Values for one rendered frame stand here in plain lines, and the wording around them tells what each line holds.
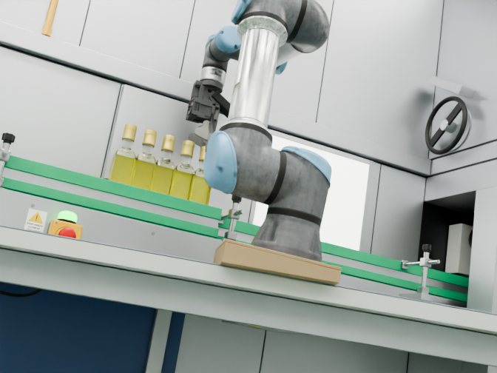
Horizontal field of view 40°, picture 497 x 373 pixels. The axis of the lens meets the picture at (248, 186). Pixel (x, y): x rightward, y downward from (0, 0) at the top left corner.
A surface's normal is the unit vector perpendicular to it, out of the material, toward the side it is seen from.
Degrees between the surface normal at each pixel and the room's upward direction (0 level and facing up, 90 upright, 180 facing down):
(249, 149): 76
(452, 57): 90
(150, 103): 90
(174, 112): 90
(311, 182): 94
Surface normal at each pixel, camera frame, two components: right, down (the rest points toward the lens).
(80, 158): 0.41, -0.16
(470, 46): -0.90, -0.25
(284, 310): 0.14, -0.22
